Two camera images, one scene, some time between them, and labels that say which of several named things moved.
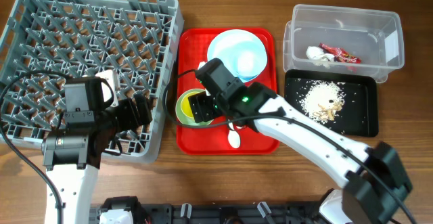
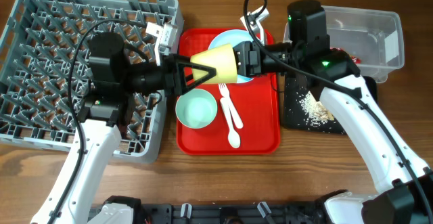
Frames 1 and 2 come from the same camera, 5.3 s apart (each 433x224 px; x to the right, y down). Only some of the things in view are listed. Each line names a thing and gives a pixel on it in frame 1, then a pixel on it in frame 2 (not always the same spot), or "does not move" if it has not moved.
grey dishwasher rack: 55,32 does not move
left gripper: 132,120 → 176,84
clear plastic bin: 329,38 does not move
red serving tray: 191,49 does not move
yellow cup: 185,104 → 222,59
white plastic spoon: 233,137 does not move
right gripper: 200,109 → 249,54
